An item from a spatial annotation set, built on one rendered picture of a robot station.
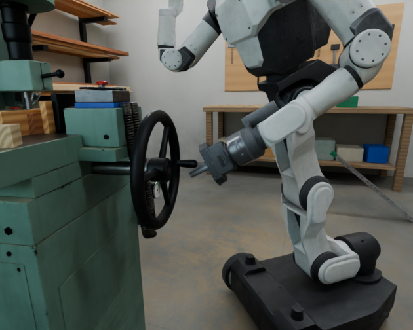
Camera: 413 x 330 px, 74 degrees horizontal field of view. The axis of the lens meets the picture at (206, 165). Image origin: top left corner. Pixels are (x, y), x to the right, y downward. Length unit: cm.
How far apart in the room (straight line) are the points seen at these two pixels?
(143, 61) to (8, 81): 374
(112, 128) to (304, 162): 68
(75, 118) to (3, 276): 36
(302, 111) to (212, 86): 338
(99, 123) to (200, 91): 345
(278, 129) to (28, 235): 57
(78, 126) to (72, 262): 32
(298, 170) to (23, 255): 84
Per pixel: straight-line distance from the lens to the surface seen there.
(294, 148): 98
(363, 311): 135
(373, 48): 72
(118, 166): 71
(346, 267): 134
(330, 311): 130
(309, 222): 111
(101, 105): 68
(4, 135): 59
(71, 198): 69
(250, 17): 86
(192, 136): 417
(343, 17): 75
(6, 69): 83
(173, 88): 424
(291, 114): 68
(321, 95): 71
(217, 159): 73
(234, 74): 392
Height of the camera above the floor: 99
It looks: 14 degrees down
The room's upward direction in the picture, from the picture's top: straight up
